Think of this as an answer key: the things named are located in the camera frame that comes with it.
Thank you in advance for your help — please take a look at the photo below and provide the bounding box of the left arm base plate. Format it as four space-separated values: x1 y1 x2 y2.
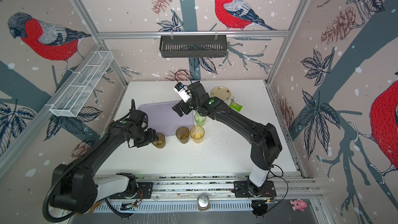
109 182 153 200

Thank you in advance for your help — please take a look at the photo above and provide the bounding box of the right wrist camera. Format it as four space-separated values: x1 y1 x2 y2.
174 83 192 103

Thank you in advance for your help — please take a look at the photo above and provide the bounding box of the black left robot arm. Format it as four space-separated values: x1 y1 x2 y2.
42 120 157 222

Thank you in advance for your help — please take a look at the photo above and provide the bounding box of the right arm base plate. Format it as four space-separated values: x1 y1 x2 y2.
231 179 277 198

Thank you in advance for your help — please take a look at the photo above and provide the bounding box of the bright green glass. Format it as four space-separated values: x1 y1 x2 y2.
194 113 206 126

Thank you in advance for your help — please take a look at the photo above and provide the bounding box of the pink plush toy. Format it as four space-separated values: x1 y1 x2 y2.
290 199 307 212

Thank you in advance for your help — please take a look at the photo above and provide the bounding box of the cream small plate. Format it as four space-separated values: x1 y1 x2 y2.
211 86 232 101

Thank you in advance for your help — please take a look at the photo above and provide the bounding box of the lilac plastic tray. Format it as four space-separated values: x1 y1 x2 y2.
138 101 194 136

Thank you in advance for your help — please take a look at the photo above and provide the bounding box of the black hanging wire basket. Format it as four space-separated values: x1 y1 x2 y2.
159 35 227 58

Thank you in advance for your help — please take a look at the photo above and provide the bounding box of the silver round object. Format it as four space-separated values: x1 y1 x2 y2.
197 195 210 211

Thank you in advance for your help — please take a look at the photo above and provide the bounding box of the green snack packet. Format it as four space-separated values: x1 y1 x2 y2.
229 100 243 112

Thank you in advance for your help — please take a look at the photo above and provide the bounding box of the white wire mesh shelf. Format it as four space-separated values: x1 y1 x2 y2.
50 51 114 117

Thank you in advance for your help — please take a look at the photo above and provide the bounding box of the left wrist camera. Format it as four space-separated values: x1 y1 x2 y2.
129 99 148 130

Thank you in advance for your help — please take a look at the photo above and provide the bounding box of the horizontal aluminium bar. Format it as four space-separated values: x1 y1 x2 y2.
97 30 291 40

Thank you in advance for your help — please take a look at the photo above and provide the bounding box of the amber yellow glass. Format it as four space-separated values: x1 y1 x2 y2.
190 125 205 144

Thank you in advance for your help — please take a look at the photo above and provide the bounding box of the brown textured glass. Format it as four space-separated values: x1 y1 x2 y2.
175 127 190 144
152 133 166 149

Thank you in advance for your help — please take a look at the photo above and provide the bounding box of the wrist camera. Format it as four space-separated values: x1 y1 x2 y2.
129 99 148 130
174 83 192 103

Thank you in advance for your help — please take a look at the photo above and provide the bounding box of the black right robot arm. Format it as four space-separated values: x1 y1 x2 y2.
172 82 283 197

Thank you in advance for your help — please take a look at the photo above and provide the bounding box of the black corrugated cable hose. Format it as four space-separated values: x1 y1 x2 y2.
42 136 109 223

